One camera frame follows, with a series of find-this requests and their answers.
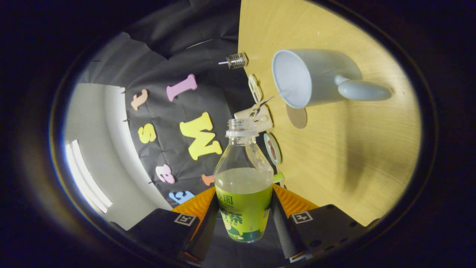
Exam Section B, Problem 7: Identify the pale green plate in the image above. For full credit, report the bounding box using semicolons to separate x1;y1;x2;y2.
264;133;282;166

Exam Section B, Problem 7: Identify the pale grey cup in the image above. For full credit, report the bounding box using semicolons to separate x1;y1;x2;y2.
271;48;393;109

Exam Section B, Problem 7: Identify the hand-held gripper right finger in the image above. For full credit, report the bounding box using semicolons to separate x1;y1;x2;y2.
270;184;372;263

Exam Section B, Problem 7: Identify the black backdrop cloth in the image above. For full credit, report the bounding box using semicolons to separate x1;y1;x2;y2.
76;0;285;209

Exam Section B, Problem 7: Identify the white toaster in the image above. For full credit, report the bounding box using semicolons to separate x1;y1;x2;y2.
234;105;273;133

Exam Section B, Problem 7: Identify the white divided dish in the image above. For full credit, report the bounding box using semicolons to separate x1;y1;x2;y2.
248;74;263;103

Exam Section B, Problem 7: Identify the wooden table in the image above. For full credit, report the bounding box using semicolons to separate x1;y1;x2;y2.
238;0;422;227

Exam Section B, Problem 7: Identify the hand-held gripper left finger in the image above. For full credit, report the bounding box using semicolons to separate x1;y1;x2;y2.
125;185;221;263

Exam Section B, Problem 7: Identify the round brown coaster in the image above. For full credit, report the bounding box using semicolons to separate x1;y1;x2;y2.
286;103;308;129

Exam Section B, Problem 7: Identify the clear glass holder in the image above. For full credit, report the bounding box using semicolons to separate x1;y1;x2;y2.
227;52;249;70

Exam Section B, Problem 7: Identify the green label juice bottle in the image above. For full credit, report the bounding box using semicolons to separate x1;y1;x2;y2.
214;118;274;243

